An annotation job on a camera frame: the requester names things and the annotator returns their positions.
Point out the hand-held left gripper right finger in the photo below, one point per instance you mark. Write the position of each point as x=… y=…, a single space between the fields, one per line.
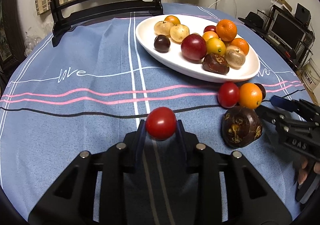
x=181 y=137

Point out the red cherry tomato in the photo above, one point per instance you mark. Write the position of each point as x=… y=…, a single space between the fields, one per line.
x=228 y=95
x=160 y=123

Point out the yellow green citrus fruit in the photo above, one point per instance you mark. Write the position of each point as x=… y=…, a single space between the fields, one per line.
x=215 y=46

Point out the small orange citrus fruit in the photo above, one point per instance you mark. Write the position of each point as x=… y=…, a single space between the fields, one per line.
x=250 y=96

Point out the person's right hand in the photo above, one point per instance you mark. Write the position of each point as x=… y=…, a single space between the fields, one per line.
x=302 y=172

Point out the orange kumquat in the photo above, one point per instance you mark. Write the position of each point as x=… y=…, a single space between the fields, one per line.
x=210 y=35

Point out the pale tan smooth fruit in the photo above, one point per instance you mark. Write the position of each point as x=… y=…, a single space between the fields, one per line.
x=179 y=33
x=162 y=27

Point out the dark brown oblong fruit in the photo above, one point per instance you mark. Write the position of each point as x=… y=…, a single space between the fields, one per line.
x=215 y=63

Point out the black monitor and desk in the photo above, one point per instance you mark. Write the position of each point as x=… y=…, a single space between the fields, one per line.
x=277 y=48

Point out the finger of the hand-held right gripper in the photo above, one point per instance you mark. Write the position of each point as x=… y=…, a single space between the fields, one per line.
x=270 y=113
x=281 y=103

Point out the computer monitor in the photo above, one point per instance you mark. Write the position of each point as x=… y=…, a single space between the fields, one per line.
x=287 y=31

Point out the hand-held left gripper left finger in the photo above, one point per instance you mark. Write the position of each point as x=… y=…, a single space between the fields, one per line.
x=140 y=137

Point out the yellow kumquat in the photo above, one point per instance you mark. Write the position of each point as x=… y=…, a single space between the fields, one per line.
x=172 y=19

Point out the dark purple plum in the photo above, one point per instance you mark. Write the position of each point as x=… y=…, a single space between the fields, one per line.
x=262 y=91
x=162 y=43

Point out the white plastic bucket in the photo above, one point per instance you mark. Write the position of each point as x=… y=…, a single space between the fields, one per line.
x=311 y=74

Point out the large orange mandarin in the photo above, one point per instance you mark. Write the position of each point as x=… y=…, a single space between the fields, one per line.
x=226 y=30

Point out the black speaker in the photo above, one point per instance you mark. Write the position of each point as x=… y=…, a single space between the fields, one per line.
x=302 y=13

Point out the white oval plate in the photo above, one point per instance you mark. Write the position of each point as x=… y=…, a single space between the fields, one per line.
x=150 y=37

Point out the blue striped tablecloth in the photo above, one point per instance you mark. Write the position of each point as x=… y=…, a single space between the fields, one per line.
x=75 y=127

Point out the large dark brown fruit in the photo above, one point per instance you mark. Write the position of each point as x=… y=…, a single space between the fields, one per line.
x=241 y=127

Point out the black hat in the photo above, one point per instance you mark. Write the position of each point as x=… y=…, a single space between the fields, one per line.
x=253 y=21

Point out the large red plum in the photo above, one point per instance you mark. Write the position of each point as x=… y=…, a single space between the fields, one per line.
x=194 y=47
x=209 y=28

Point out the large tan round fruit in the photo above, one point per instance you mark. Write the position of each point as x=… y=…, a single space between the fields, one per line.
x=234 y=58

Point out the clear plastic bag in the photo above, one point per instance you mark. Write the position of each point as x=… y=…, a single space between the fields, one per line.
x=32 y=42

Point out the flat cardboard piece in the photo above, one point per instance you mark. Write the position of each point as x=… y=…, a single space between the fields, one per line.
x=282 y=2

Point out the small red object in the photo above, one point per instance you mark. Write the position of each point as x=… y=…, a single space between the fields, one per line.
x=291 y=53

